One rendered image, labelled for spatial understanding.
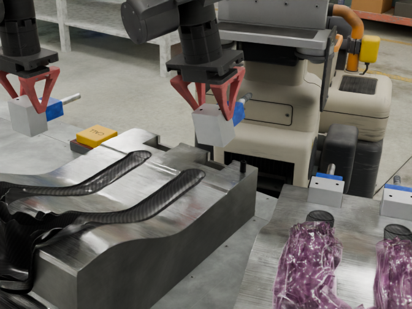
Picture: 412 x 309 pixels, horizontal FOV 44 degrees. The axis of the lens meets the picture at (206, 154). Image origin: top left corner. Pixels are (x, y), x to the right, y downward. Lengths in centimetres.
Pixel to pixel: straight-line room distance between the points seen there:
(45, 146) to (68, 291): 58
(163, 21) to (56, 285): 35
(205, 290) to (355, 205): 27
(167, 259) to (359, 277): 24
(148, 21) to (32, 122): 31
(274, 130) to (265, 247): 56
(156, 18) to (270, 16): 42
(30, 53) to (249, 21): 45
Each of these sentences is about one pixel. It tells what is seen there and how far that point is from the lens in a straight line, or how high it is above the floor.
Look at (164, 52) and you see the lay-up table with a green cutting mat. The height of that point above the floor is 20.
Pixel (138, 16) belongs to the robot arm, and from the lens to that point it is 67.
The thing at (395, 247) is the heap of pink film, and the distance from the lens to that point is 64.
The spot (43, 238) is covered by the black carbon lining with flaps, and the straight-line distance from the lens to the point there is 58.
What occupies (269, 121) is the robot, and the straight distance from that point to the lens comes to 116.
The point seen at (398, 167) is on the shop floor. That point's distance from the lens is 291.
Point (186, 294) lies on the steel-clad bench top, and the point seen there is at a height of 80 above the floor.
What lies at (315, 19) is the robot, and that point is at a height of 106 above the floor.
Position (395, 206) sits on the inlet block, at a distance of 80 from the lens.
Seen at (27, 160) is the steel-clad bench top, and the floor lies 80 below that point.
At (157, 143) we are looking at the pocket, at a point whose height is 87.
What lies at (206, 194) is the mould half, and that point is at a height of 89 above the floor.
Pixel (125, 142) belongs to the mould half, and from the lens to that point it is 89.
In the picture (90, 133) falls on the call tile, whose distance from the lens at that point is 106.
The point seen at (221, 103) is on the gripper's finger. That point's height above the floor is 100.
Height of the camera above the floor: 128
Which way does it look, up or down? 27 degrees down
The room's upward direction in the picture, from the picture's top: 1 degrees clockwise
